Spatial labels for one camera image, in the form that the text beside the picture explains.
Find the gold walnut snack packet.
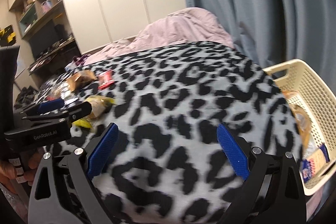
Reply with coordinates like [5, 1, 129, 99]
[66, 70, 97, 92]

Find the cream perforated plastic basket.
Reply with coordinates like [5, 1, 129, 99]
[264, 59, 335, 196]

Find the wooden desk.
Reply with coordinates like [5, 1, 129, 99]
[28, 39, 81, 77]

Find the black computer monitor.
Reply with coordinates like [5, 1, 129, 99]
[29, 21, 66, 59]

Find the grey blue curtain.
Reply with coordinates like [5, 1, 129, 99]
[186, 0, 335, 75]

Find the leopard print blanket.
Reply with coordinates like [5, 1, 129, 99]
[27, 42, 306, 223]

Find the silver small snack packet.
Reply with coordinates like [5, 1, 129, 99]
[53, 82, 79, 106]

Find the yellow sesame cake packet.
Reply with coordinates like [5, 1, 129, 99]
[72, 95, 115, 130]

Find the grey white snack packet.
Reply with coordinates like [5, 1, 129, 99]
[302, 134, 319, 159]

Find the blue cracker package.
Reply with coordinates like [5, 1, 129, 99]
[301, 143, 330, 183]

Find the purple patterned cloth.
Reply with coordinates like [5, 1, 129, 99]
[64, 54, 90, 72]

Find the clear bag of biscuits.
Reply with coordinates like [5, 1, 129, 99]
[282, 90, 311, 145]

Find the black yellow pegboard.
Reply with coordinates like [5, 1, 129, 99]
[0, 25, 16, 47]

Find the person left hand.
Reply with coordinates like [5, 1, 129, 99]
[1, 146, 45, 194]

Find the red snack packet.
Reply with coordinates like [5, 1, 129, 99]
[98, 70, 114, 90]

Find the pink duvet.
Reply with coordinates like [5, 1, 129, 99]
[84, 7, 234, 65]

